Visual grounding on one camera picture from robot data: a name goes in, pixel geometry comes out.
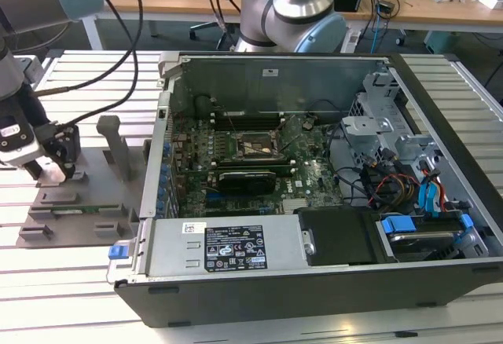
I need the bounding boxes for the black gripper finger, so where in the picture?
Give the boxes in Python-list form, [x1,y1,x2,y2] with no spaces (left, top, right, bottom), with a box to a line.
[25,156,45,181]
[58,124,82,181]

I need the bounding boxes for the metal socket cover frame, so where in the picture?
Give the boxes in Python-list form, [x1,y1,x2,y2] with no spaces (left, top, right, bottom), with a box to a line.
[275,114,306,153]

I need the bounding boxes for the CPU socket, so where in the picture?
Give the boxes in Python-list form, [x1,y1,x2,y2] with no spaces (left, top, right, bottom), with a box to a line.
[233,130,284,161]

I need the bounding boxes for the green RAM stick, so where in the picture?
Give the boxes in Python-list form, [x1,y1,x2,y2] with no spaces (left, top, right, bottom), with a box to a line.
[50,204,121,216]
[210,158,297,177]

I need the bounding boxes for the brown parts rack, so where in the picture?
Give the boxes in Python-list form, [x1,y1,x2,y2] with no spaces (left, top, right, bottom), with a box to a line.
[17,115,152,249]

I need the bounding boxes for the blue plastic case latch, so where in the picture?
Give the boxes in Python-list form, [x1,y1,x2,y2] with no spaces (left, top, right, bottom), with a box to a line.
[108,243,131,262]

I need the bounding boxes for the silver power supply unit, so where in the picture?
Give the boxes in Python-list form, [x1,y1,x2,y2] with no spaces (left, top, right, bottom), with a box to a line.
[145,217,308,279]

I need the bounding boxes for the long wooden desk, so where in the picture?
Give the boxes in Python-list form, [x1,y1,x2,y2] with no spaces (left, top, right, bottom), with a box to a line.
[102,0,503,38]

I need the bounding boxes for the black graphics card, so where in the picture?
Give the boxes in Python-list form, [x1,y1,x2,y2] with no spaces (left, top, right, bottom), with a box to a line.
[215,167,278,196]

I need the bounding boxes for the black office chair base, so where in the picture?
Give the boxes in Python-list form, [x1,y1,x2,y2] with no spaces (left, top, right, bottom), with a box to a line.
[189,20,237,51]

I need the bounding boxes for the black RAM slot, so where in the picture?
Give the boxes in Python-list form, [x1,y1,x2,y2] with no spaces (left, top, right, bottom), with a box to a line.
[214,124,285,130]
[214,119,285,126]
[214,111,285,118]
[214,115,285,122]

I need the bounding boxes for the silver chipset heatsink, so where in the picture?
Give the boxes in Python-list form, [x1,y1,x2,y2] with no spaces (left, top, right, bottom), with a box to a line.
[281,197,310,214]

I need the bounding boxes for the green motherboard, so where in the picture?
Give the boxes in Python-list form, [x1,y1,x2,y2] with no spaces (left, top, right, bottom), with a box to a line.
[167,111,347,219]

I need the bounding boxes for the black plastic shroud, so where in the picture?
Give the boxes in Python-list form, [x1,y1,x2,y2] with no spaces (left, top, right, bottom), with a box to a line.
[293,206,383,268]

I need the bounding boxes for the black open PC case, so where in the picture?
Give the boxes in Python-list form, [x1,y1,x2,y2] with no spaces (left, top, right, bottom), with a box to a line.
[106,50,503,328]

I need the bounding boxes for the silver metal drive cage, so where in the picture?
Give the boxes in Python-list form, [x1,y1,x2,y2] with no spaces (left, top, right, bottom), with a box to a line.
[338,67,449,176]

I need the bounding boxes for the hard disk in blue carrier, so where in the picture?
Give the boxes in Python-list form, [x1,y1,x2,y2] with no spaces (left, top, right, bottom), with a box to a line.
[376,212,490,263]

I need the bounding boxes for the teal box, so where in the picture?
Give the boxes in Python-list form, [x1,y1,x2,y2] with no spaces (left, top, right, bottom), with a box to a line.
[423,31,460,55]

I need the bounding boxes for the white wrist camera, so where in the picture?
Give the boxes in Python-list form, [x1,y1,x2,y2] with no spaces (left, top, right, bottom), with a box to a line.
[0,123,42,169]

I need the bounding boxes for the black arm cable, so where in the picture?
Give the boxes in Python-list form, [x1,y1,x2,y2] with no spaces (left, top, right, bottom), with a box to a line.
[33,0,141,97]
[50,0,141,128]

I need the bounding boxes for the black wire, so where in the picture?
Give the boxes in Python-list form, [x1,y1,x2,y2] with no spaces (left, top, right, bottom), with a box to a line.
[326,120,374,207]

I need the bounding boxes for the blue cable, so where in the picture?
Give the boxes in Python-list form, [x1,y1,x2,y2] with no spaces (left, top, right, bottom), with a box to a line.
[371,5,382,53]

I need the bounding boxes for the red yellow power wires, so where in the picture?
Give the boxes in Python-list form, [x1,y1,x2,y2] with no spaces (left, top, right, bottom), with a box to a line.
[369,173,421,208]

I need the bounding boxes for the blue flat wire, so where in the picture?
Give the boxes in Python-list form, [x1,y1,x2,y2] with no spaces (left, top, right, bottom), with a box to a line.
[417,174,444,219]

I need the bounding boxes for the orange flat wire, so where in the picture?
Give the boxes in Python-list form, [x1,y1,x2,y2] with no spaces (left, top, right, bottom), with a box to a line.
[420,165,450,214]

